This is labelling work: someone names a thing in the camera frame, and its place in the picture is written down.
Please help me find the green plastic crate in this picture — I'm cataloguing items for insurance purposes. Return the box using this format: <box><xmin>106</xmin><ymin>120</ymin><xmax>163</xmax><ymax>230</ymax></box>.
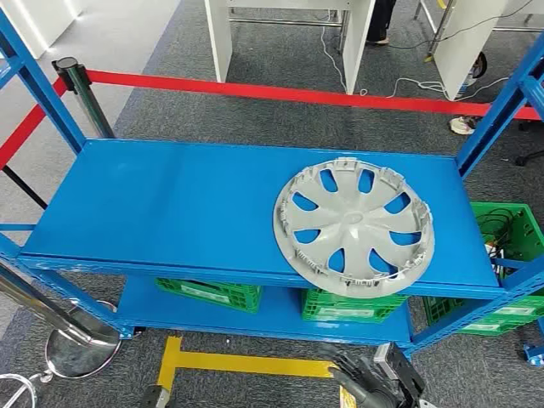
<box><xmin>300</xmin><ymin>288</ymin><xmax>410</xmax><ymax>325</ymax></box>
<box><xmin>155</xmin><ymin>277</ymin><xmax>263</xmax><ymax>315</ymax></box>
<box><xmin>450</xmin><ymin>316</ymin><xmax>544</xmax><ymax>337</ymax></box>

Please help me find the black office chair base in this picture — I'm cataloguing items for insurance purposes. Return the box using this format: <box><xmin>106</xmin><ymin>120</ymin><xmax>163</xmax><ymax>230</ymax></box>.
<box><xmin>515</xmin><ymin>119</ymin><xmax>544</xmax><ymax>168</ymax></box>

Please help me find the dark round object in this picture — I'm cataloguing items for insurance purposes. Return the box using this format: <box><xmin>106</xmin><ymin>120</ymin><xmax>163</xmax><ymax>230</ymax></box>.
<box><xmin>460</xmin><ymin>50</ymin><xmax>489</xmax><ymax>94</ymax></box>

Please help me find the green crate holding cables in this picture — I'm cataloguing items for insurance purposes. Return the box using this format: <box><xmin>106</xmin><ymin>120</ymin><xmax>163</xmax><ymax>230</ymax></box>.
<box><xmin>423</xmin><ymin>201</ymin><xmax>544</xmax><ymax>323</ymax></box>

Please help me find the grey plastic wheel hubcap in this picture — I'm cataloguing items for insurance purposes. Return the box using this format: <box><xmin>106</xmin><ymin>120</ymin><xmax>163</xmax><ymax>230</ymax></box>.
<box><xmin>272</xmin><ymin>156</ymin><xmax>436</xmax><ymax>299</ymax></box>

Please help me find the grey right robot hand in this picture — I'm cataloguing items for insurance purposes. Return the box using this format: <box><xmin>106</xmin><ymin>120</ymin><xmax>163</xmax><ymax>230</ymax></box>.
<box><xmin>318</xmin><ymin>342</ymin><xmax>386</xmax><ymax>408</ymax></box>

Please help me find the white cable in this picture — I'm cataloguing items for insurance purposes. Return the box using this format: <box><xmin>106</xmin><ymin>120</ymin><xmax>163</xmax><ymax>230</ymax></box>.
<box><xmin>386</xmin><ymin>74</ymin><xmax>510</xmax><ymax>104</ymax></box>
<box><xmin>319</xmin><ymin>25</ymin><xmax>370</xmax><ymax>97</ymax></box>

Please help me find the black barrier strap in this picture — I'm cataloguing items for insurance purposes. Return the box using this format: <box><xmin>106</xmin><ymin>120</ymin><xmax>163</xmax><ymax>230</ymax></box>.
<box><xmin>1</xmin><ymin>164</ymin><xmax>49</xmax><ymax>211</ymax></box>

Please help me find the white desk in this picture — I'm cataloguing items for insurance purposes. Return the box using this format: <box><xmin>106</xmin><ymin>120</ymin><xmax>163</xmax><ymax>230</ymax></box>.
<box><xmin>413</xmin><ymin>0</ymin><xmax>544</xmax><ymax>103</ymax></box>
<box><xmin>204</xmin><ymin>0</ymin><xmax>377</xmax><ymax>96</ymax></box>

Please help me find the red barrier belt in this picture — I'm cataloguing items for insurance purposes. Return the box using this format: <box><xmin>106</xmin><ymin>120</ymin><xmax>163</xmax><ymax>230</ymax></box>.
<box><xmin>0</xmin><ymin>76</ymin><xmax>70</xmax><ymax>171</ymax></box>
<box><xmin>85</xmin><ymin>69</ymin><xmax>544</xmax><ymax>122</ymax></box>

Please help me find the person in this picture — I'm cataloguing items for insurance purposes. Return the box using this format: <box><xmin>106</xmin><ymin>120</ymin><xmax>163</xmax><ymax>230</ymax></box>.
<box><xmin>449</xmin><ymin>114</ymin><xmax>484</xmax><ymax>137</ymax></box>
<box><xmin>365</xmin><ymin>0</ymin><xmax>398</xmax><ymax>48</ymax></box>

